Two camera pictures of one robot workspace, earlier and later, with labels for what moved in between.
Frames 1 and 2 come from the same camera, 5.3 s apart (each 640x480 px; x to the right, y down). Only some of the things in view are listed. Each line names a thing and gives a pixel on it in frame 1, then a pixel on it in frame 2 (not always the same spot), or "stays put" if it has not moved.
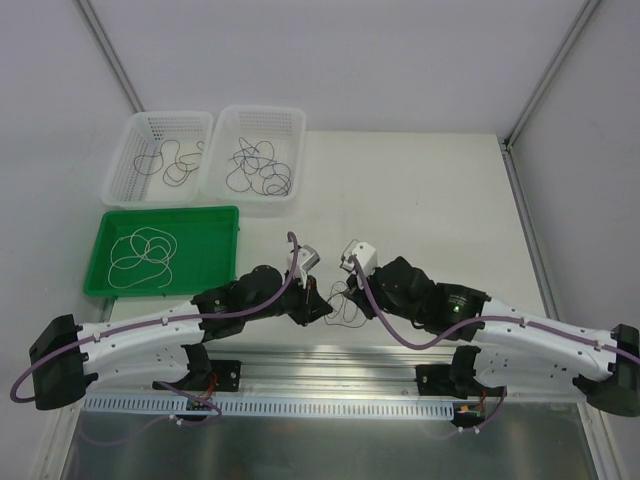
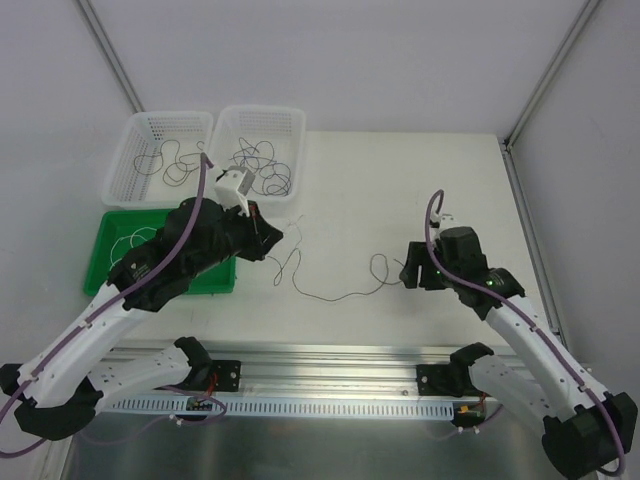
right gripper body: x=361 y=291 -> x=417 y=267
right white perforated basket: x=255 y=160 stays put
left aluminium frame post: x=97 y=32 stays put
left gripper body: x=305 y=304 -> x=248 y=235
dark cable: x=177 y=172 stays put
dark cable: x=257 y=160 stays put
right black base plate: x=439 y=380 stays put
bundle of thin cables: x=343 y=310 -> x=281 y=269
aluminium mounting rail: x=331 y=370 stays put
